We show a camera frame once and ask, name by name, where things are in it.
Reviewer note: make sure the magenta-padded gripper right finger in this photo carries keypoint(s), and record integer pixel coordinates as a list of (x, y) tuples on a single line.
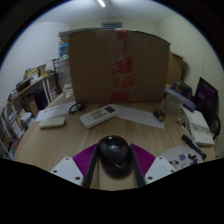
[(160, 168)]

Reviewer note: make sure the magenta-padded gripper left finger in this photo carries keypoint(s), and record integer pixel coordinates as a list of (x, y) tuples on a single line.
[(66, 170)]

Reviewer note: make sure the black computer mouse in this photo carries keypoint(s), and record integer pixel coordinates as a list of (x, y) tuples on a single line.
[(115, 155)]

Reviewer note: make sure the round white printed mouse pad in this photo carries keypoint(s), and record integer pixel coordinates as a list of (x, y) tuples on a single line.
[(181, 156)]

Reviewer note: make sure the black marker pen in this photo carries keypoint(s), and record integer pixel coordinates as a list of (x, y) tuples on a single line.
[(193, 146)]

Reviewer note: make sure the small flat white remote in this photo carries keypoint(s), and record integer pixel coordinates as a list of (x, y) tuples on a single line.
[(52, 122)]

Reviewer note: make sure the small dark clip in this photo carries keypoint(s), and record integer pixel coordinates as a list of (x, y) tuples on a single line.
[(159, 115)]

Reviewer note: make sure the white book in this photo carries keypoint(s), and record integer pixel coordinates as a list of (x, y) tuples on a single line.
[(200, 128)]

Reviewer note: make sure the white remote control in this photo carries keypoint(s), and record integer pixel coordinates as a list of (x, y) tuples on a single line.
[(99, 116)]

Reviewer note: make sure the clear round plastic container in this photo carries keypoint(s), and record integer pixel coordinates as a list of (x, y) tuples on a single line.
[(173, 104)]

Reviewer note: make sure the blue book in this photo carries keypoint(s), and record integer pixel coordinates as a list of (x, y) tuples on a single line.
[(186, 101)]

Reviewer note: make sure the cluttered shelf unit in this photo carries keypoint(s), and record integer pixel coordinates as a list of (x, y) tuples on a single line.
[(26, 100)]

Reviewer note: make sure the black office chair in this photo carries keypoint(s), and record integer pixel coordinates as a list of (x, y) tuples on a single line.
[(206, 96)]

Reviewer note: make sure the clear plastic bottle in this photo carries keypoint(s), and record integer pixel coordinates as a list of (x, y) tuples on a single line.
[(63, 76)]

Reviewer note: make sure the open brown cardboard box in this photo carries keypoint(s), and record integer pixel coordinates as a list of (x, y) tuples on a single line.
[(176, 66)]

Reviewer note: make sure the large brown cardboard box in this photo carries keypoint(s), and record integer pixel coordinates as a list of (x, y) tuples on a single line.
[(96, 66)]

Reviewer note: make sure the window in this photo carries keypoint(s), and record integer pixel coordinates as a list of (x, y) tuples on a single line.
[(111, 25)]

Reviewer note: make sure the ceiling light tube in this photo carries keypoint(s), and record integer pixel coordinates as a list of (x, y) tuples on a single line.
[(101, 3)]

